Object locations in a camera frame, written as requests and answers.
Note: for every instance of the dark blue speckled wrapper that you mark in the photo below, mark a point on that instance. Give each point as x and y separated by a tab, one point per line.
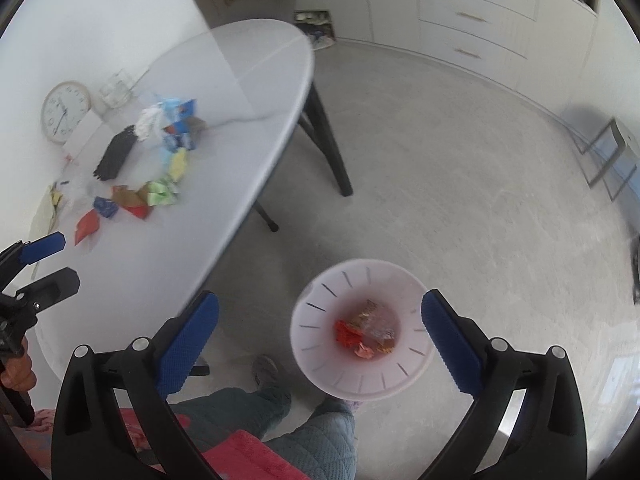
106	207

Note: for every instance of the round white wall clock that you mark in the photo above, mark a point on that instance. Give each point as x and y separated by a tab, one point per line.
65	110

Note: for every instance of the blue printed carton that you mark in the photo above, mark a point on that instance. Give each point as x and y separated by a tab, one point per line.
180	132

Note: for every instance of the purple shoe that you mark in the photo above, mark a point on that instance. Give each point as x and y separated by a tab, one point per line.
354	406

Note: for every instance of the wrappers inside basket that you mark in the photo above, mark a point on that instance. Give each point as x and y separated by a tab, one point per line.
382	342

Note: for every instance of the green wrapper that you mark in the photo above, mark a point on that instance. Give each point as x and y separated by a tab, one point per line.
162	191

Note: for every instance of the grey shoe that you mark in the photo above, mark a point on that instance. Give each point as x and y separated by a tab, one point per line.
265	370

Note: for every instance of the blue face mask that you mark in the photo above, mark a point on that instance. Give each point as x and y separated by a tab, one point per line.
169	104

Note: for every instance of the yellow wrapper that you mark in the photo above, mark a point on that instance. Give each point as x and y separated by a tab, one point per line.
179	165

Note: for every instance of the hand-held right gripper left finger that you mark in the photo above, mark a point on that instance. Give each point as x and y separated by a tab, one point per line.
187	345

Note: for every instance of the person's leg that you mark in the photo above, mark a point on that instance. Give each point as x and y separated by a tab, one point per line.
235	410
315	440

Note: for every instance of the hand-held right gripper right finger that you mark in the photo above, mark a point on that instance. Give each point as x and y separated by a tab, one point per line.
450	345

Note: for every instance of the white crumpled tissue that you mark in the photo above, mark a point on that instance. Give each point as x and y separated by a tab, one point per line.
147	120

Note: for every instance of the floor box with clutter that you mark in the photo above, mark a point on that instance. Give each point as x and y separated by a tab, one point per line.
314	22

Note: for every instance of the black table leg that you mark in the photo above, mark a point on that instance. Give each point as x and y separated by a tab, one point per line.
265	217
200	369
327	135

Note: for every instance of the grey metal stool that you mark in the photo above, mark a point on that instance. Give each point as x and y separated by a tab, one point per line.
607	155

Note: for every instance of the white cabinet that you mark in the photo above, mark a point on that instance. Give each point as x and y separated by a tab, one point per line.
390	5

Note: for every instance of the black crumpled wrapper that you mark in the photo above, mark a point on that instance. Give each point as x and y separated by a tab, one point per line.
115	152

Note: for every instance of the red folded wrapper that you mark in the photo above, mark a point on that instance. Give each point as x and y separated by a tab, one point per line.
140	211

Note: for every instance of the white card box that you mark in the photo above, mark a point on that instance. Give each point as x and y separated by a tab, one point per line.
82	135

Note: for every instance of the white plastic bin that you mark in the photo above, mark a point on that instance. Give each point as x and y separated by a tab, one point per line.
325	360

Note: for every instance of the pale yellow paper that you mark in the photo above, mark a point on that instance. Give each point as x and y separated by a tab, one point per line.
50	202

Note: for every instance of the red paper piece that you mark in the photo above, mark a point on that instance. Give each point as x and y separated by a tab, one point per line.
87	225

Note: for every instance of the person's left leg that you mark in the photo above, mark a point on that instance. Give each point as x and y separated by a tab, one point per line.
235	410

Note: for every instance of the grey chair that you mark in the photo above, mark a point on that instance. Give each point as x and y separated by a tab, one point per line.
260	7

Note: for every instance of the person's left hand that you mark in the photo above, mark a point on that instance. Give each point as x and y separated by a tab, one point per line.
17	375

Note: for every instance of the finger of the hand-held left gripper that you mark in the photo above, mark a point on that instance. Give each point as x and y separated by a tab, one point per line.
45	247
50	287

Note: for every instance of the clear glass mug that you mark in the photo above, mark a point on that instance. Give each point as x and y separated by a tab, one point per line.
117	87

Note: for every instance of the person's right leg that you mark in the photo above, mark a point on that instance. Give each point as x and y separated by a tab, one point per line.
315	440

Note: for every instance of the red crumpled wrapper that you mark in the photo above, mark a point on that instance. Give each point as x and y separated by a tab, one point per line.
347	335

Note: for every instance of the brown paper wrapper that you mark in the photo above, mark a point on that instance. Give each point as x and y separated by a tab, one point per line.
125	195

